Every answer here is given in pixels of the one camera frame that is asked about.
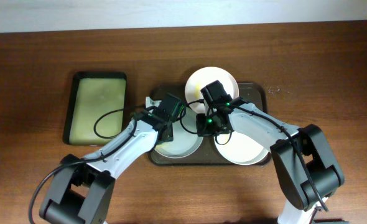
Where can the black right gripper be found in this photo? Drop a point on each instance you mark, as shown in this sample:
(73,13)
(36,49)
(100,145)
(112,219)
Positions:
(203,130)

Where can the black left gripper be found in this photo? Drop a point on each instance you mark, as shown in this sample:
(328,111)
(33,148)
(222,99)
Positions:
(171,137)

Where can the white grey plastic plate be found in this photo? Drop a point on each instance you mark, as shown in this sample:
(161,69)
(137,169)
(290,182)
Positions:
(184,143)

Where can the cream plastic plate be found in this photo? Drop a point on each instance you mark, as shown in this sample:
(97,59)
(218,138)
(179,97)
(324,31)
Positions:
(240,149)

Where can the pink plastic plate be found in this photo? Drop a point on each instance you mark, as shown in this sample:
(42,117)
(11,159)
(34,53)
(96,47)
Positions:
(203,77)

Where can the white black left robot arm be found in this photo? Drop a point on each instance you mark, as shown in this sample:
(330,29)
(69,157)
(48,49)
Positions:
(81,188)

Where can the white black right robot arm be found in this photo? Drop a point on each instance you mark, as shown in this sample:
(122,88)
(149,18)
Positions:
(307,169)

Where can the dark brown serving tray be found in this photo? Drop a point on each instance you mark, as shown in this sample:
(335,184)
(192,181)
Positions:
(206,153)

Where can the black tray with soapy water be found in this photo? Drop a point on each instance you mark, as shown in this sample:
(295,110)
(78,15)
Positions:
(94,113)

